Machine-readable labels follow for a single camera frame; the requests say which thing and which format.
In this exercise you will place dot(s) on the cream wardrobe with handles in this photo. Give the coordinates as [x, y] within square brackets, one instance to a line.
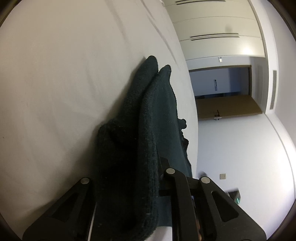
[216, 28]

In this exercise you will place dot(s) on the brown wooden door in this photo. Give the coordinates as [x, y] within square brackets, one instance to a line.
[226, 107]

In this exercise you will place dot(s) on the black floor device green light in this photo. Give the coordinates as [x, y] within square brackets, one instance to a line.
[234, 194]

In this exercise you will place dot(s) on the upper beige wall socket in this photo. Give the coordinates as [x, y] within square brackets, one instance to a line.
[222, 176]

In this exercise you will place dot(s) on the white air vent grille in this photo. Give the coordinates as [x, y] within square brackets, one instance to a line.
[275, 79]

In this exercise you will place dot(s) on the white bed sheet mattress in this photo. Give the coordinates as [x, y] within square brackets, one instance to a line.
[65, 68]

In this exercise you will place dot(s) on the dark green knit sweater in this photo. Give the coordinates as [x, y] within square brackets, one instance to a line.
[128, 153]

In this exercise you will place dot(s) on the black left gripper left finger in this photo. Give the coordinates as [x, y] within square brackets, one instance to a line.
[71, 217]

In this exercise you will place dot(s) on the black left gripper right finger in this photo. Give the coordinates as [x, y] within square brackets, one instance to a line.
[200, 210]

